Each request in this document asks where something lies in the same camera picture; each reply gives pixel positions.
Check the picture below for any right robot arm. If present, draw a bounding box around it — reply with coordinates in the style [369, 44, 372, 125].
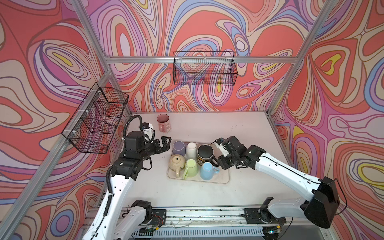
[213, 136, 340, 229]

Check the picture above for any black skull mug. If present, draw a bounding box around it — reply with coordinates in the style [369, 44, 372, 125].
[197, 144, 219, 167]

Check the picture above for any beige plastic tray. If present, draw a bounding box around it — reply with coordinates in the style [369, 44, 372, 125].
[168, 142, 230, 184]

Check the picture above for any light blue mug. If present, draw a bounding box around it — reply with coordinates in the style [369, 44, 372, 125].
[200, 162, 220, 181]

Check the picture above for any black wire basket left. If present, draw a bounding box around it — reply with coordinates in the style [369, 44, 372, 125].
[62, 83, 129, 154]

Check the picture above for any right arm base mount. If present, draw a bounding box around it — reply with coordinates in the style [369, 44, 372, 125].
[241, 208, 287, 225]

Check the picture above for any black wire basket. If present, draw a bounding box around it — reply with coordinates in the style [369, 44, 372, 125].
[173, 50, 238, 86]
[62, 83, 129, 154]

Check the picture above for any green mug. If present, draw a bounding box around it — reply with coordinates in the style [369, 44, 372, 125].
[183, 159, 199, 179]

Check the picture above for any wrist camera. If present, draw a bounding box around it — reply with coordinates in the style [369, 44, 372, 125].
[219, 144, 229, 157]
[143, 122, 155, 142]

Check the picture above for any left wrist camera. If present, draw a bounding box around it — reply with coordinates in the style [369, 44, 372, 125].
[143, 122, 155, 142]

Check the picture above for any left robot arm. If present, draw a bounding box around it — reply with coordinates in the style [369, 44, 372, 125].
[83, 115, 172, 240]

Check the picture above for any pink mug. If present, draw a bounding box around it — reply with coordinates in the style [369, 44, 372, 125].
[157, 114, 171, 133]

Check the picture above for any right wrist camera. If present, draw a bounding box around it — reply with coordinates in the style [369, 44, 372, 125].
[219, 144, 229, 157]

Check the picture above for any purple mug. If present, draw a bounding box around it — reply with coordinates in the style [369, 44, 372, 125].
[173, 141, 186, 156]

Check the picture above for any beige ceramic teapot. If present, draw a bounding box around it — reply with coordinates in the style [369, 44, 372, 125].
[168, 154, 186, 178]

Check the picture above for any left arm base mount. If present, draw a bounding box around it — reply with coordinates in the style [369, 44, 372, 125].
[125, 208, 167, 226]

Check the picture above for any white mug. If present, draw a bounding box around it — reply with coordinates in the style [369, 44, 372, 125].
[186, 142, 198, 160]

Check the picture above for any aluminium front rail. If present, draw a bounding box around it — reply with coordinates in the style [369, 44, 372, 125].
[80, 205, 328, 229]

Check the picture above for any black wire basket back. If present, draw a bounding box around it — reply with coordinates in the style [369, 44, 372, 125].
[173, 50, 238, 86]

